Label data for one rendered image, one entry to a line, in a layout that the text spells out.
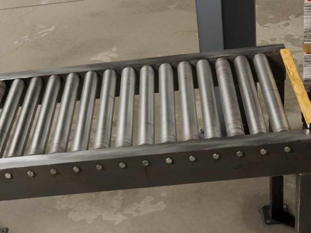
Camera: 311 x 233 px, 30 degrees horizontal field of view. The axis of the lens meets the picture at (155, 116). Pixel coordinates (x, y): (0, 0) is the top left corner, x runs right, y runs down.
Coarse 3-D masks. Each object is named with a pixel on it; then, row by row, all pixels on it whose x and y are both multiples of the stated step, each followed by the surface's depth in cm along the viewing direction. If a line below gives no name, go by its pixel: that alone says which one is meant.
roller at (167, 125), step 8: (168, 64) 199; (160, 72) 197; (168, 72) 195; (160, 80) 192; (168, 80) 190; (160, 88) 188; (168, 88) 186; (160, 96) 185; (168, 96) 183; (160, 104) 181; (168, 104) 179; (160, 112) 177; (168, 112) 175; (160, 120) 174; (168, 120) 172; (160, 128) 171; (168, 128) 168; (160, 136) 168; (168, 136) 165; (176, 136) 168
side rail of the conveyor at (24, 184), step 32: (0, 160) 165; (32, 160) 164; (64, 160) 162; (96, 160) 160; (128, 160) 160; (160, 160) 160; (192, 160) 160; (224, 160) 161; (256, 160) 161; (288, 160) 161; (0, 192) 167; (32, 192) 167; (64, 192) 167
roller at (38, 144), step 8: (48, 80) 201; (56, 80) 200; (48, 88) 195; (56, 88) 196; (48, 96) 191; (56, 96) 193; (48, 104) 187; (56, 104) 191; (40, 112) 184; (48, 112) 184; (40, 120) 180; (48, 120) 181; (40, 128) 176; (48, 128) 178; (32, 136) 174; (40, 136) 173; (48, 136) 176; (32, 144) 170; (40, 144) 170; (32, 152) 167; (40, 152) 168
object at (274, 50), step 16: (240, 48) 202; (256, 48) 201; (272, 48) 199; (96, 64) 205; (112, 64) 203; (128, 64) 202; (144, 64) 201; (160, 64) 200; (176, 64) 200; (192, 64) 200; (272, 64) 200; (0, 80) 204; (64, 80) 204; (176, 80) 204; (256, 80) 204; (80, 96) 208; (96, 96) 208
